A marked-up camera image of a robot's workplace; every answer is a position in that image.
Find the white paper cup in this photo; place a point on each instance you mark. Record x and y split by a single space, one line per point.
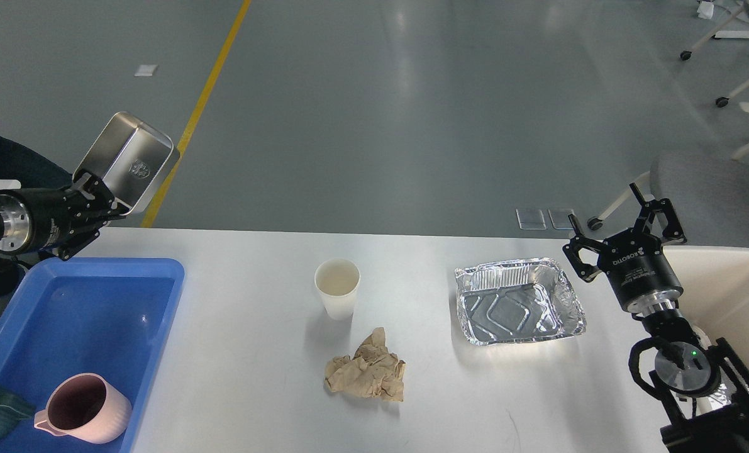
337 282

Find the clear floor plate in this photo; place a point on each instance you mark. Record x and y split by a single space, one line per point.
560 218
531 219

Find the blue plastic tray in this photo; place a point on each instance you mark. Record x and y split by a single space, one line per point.
109 316

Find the clear floor plate right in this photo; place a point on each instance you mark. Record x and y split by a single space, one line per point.
560 218

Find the white floor plate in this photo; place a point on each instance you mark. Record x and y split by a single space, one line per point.
146 70

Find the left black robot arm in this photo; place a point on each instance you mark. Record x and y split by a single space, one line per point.
56 222

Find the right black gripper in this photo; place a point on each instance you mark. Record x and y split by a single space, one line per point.
641 270

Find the clear floor plate left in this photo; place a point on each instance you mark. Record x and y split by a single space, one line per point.
531 219

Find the pink ribbed mug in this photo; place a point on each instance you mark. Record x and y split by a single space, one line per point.
86 407

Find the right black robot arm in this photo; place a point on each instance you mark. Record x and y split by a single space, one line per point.
704 390

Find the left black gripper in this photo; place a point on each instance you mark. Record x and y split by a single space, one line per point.
44 219

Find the crumpled brown paper napkin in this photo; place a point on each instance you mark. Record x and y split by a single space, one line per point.
372 372

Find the foil tray in bin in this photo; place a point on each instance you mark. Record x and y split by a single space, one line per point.
722 397

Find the square stainless steel dish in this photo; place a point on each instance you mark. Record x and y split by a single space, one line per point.
132 160

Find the seated person in jeans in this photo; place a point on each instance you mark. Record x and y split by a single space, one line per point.
31 169

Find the beige plastic bin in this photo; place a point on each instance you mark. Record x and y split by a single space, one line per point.
716 292

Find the grey office chair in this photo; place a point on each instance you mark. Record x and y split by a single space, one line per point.
710 196

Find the aluminium foil tray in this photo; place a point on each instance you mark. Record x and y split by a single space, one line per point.
517 302

